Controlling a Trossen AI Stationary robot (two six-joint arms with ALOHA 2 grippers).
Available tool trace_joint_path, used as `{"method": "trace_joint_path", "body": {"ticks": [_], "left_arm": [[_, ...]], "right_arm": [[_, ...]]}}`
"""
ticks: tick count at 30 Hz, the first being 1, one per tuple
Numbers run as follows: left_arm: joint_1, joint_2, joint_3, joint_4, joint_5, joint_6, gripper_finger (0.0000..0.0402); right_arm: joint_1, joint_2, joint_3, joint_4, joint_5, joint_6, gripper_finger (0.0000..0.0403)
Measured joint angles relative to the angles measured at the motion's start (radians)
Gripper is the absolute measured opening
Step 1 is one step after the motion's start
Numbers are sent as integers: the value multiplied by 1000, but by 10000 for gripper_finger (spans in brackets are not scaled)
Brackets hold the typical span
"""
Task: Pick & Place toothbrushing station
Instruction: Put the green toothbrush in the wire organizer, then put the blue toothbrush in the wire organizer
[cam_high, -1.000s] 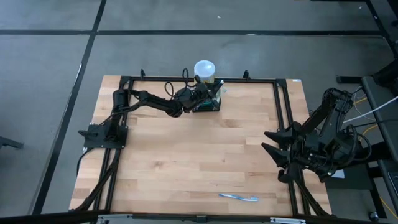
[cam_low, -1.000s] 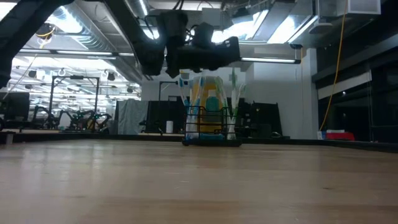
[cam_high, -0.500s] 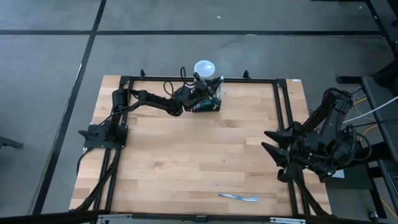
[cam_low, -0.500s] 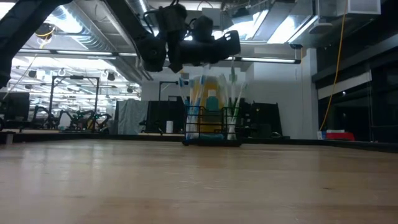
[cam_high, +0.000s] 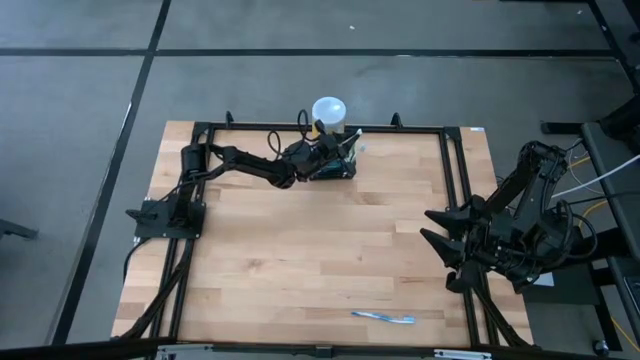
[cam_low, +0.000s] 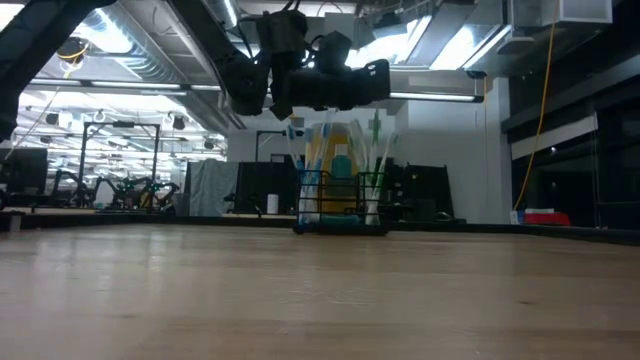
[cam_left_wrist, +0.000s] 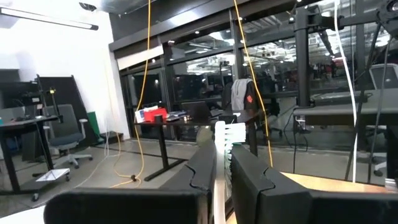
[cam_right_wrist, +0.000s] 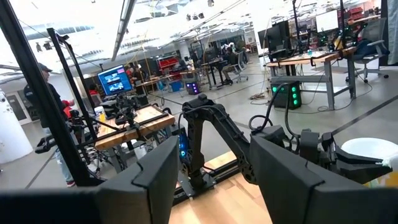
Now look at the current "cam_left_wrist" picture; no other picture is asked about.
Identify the grey black jacket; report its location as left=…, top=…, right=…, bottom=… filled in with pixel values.
left=230, top=78, right=258, bottom=111

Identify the black box with white label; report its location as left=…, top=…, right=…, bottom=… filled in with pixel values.
left=217, top=113, right=239, bottom=125

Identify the linear ceiling light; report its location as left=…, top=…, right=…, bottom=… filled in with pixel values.
left=0, top=6, right=100, bottom=31

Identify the red box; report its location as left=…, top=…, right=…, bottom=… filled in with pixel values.
left=143, top=108, right=169, bottom=123

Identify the dark grey desk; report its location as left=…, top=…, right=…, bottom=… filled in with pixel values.
left=294, top=88, right=398, bottom=127

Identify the black hanging cable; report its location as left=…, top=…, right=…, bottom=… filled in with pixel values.
left=366, top=34, right=393, bottom=184

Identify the grey office chair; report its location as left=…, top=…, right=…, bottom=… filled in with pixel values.
left=43, top=104, right=93, bottom=169

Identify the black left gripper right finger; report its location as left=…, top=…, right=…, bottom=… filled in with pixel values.
left=231, top=144, right=398, bottom=224

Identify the black wheeled desk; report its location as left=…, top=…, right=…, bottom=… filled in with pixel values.
left=0, top=114, right=71, bottom=202

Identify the white paper sheet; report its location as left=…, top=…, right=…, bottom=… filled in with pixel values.
left=35, top=167, right=71, bottom=183

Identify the olive bag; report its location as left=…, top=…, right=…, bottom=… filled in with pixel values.
left=195, top=126, right=215, bottom=147

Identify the black office chair white base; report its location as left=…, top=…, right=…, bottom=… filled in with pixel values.
left=222, top=78, right=284, bottom=141

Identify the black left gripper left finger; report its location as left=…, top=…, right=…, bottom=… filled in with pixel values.
left=43, top=140, right=218, bottom=224

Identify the black flat box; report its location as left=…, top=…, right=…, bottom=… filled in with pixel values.
left=99, top=131, right=124, bottom=144

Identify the white cable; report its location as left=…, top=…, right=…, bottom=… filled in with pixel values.
left=334, top=0, right=358, bottom=184

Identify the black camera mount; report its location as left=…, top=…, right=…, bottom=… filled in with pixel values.
left=376, top=0, right=398, bottom=30

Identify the black gantry post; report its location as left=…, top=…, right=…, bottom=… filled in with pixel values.
left=294, top=6, right=383, bottom=108

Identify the yellow cable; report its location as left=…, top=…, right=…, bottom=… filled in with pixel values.
left=108, top=0, right=153, bottom=189
left=233, top=0, right=274, bottom=169

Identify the black leaning panel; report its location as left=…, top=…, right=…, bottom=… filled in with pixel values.
left=36, top=74, right=97, bottom=147

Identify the black monitor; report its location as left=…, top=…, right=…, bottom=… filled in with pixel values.
left=0, top=80, right=41, bottom=110

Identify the green white toothbrush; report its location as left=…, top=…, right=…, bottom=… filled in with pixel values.
left=213, top=120, right=247, bottom=224

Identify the green board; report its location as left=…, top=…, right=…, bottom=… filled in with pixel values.
left=86, top=111, right=102, bottom=144

